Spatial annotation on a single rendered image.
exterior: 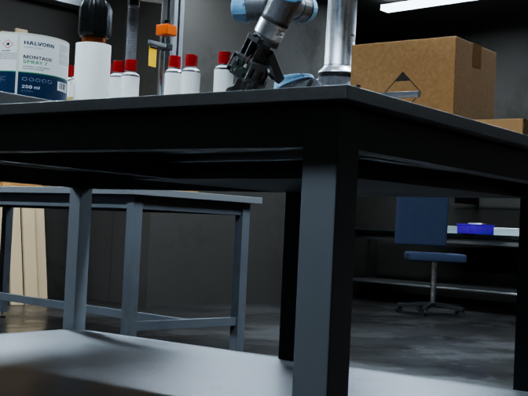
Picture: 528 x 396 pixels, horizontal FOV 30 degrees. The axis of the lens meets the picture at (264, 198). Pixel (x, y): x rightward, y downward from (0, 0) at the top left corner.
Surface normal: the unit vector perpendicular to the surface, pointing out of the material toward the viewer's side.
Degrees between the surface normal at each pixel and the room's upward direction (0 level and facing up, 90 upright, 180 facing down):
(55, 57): 90
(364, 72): 90
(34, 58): 90
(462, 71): 90
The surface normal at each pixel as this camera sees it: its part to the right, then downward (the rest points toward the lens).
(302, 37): 0.73, 0.01
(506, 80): -0.69, -0.06
